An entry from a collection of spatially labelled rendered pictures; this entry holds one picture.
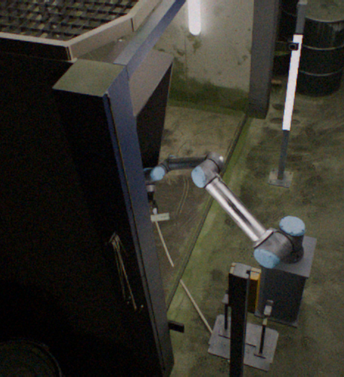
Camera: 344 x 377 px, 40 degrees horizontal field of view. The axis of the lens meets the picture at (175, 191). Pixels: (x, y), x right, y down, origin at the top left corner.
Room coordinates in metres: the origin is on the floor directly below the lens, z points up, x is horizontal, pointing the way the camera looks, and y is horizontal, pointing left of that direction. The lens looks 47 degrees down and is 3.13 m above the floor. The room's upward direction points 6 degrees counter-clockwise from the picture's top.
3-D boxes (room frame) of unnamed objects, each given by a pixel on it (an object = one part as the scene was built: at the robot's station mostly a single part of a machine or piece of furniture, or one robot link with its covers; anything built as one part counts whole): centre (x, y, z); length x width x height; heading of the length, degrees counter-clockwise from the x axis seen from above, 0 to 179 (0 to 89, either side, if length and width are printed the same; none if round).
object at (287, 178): (3.00, -0.95, 0.01); 0.20 x 0.20 x 0.01; 66
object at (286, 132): (3.00, -0.95, 0.82); 0.05 x 0.05 x 1.64; 66
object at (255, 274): (1.03, -0.24, 1.42); 0.12 x 0.06 x 0.26; 66
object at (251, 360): (1.11, -0.27, 0.78); 0.31 x 0.23 x 0.01; 66
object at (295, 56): (2.96, -0.94, 1.02); 0.06 x 0.02 x 0.83; 66
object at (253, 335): (1.13, -0.27, 0.95); 0.26 x 0.15 x 0.32; 66
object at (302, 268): (1.75, -0.67, 0.32); 0.31 x 0.31 x 0.64; 66
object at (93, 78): (1.34, 0.24, 1.14); 0.18 x 0.18 x 2.29; 66
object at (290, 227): (1.74, -0.66, 0.83); 0.17 x 0.15 x 0.18; 131
